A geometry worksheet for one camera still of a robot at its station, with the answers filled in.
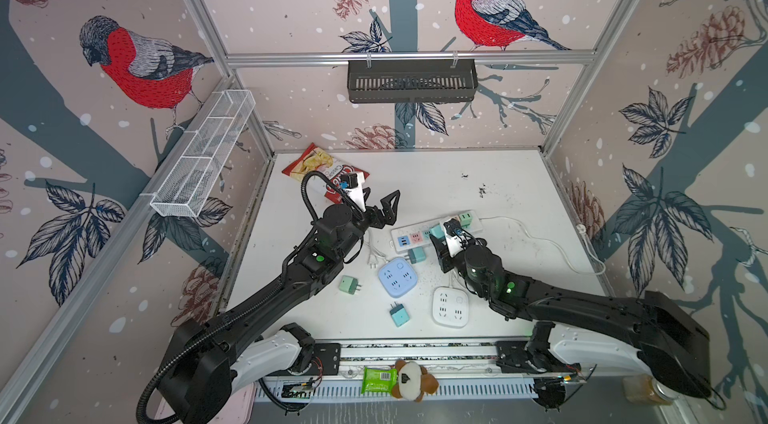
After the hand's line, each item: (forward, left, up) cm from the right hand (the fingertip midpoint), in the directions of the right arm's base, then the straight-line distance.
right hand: (435, 235), depth 79 cm
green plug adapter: (+12, -11, -10) cm, 19 cm away
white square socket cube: (-14, -4, -14) cm, 20 cm away
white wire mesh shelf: (+1, +61, +17) cm, 64 cm away
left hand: (+4, +13, +14) cm, 19 cm away
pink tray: (-39, +45, -12) cm, 60 cm away
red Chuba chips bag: (+38, +44, -10) cm, 59 cm away
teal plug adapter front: (-17, +10, -14) cm, 24 cm away
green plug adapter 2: (-9, +24, -13) cm, 29 cm away
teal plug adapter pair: (+1, +5, -14) cm, 14 cm away
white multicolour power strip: (+7, +5, -13) cm, 15 cm away
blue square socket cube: (-6, +10, -14) cm, 18 cm away
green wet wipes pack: (-32, +14, -14) cm, 37 cm away
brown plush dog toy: (-31, +6, -12) cm, 34 cm away
